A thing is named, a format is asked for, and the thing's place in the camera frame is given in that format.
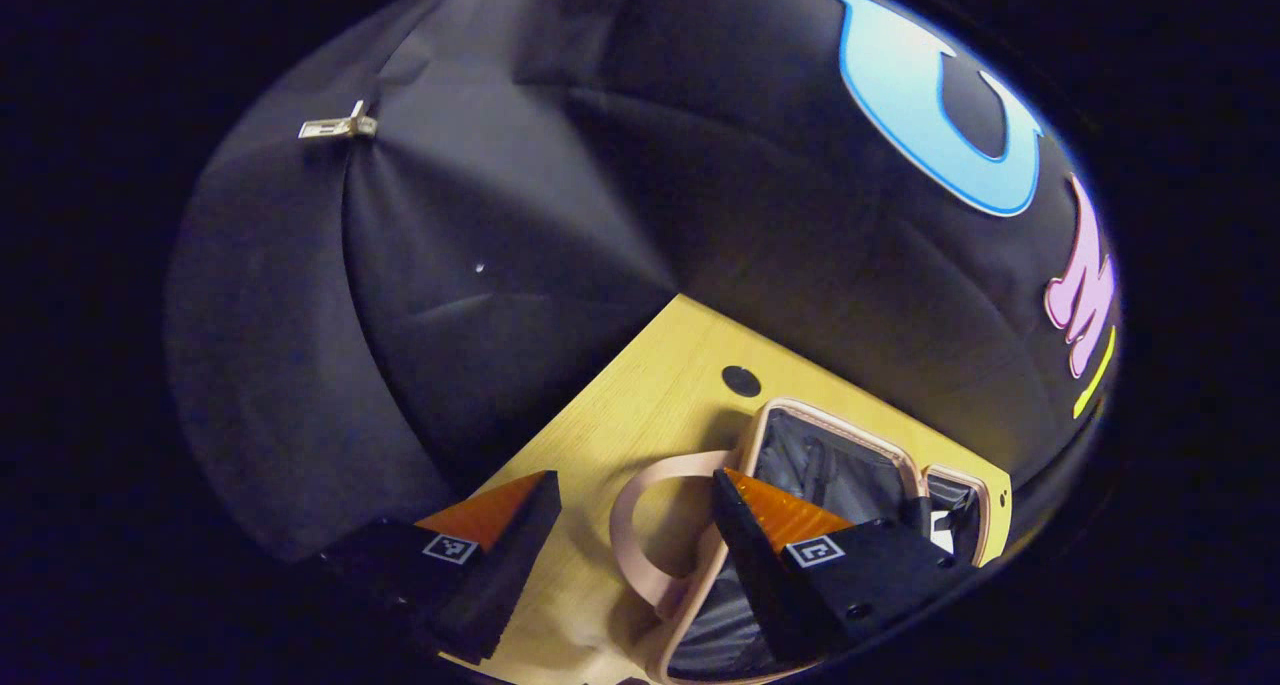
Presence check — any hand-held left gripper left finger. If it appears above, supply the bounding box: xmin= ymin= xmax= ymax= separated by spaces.
xmin=320 ymin=470 xmax=563 ymax=666

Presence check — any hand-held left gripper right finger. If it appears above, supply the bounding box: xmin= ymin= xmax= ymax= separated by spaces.
xmin=712 ymin=468 xmax=983 ymax=668

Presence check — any pink suitcase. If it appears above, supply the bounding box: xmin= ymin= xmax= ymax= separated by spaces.
xmin=608 ymin=397 xmax=1013 ymax=685

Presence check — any black backdrop cloth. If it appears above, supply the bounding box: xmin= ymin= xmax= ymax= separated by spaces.
xmin=165 ymin=0 xmax=1121 ymax=566

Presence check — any beige cloth clip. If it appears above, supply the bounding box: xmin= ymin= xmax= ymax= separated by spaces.
xmin=297 ymin=99 xmax=380 ymax=144

